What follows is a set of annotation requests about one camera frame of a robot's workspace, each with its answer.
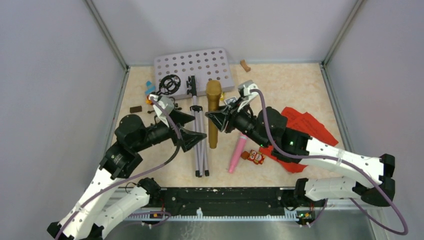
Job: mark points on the dark brown wooden block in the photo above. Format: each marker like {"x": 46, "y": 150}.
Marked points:
{"x": 135, "y": 109}

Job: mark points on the tan wooden block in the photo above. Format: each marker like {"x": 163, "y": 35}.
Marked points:
{"x": 245, "y": 66}

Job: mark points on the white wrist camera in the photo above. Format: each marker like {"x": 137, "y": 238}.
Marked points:
{"x": 246, "y": 93}
{"x": 161, "y": 105}

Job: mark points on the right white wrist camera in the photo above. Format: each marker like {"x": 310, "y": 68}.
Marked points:
{"x": 246, "y": 93}

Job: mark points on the blue playing card box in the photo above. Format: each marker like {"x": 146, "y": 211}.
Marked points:
{"x": 230, "y": 100}

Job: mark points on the brown wooden cylinder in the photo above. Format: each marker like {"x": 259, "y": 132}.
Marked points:
{"x": 245, "y": 155}

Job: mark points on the blue yellow toy vehicle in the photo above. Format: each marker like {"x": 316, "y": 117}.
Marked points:
{"x": 150, "y": 89}

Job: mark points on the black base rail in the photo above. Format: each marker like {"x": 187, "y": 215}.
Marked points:
{"x": 230, "y": 201}

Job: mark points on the pink microphone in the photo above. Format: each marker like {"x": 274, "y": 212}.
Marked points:
{"x": 238, "y": 150}

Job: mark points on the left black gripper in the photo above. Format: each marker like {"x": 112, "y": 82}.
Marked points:
{"x": 188, "y": 138}

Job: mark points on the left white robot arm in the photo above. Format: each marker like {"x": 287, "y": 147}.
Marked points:
{"x": 89, "y": 220}

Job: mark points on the red owl toy block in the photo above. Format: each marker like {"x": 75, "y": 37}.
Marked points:
{"x": 256, "y": 157}

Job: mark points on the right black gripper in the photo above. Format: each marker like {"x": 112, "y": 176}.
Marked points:
{"x": 219, "y": 117}

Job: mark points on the lilac music stand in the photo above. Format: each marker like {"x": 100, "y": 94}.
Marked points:
{"x": 196, "y": 69}

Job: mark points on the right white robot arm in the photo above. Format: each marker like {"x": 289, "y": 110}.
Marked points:
{"x": 367, "y": 178}

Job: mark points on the red sheet music page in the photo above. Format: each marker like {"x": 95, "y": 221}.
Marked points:
{"x": 291, "y": 141}
{"x": 308, "y": 124}

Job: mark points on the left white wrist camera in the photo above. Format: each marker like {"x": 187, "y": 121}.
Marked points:
{"x": 161, "y": 105}

